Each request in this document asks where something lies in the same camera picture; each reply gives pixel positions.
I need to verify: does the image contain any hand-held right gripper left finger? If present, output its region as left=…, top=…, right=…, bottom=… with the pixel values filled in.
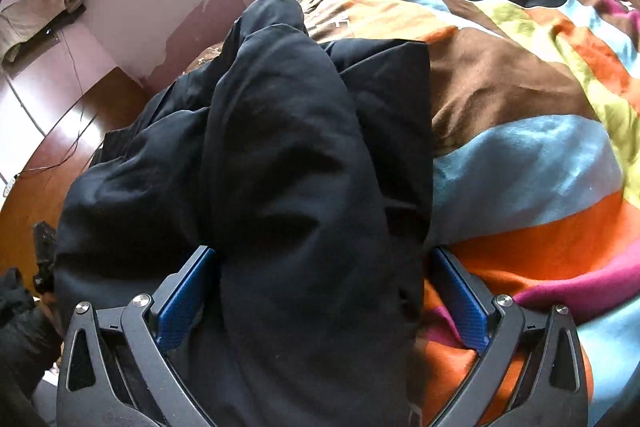
left=56, top=246, right=216, bottom=427

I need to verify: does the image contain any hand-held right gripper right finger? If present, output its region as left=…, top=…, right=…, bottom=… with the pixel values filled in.
left=429, top=247, right=588, bottom=427

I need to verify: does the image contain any dark navy puffer jacket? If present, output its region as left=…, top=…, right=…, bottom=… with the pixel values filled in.
left=52, top=0, right=436, bottom=427

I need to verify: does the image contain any person's left forearm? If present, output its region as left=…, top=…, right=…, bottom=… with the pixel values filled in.
left=0, top=267, right=65, bottom=390

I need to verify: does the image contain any wooden cabinet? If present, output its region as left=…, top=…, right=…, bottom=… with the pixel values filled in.
left=0, top=66, right=168, bottom=270

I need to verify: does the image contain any printed patchwork blanket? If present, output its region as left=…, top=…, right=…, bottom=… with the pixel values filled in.
left=185, top=0, right=640, bottom=427

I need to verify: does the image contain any beige hanging cloth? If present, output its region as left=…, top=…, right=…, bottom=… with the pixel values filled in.
left=0, top=0, right=90, bottom=64

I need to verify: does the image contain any thin black cable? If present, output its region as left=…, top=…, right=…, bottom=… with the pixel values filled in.
left=10, top=32, right=103, bottom=180

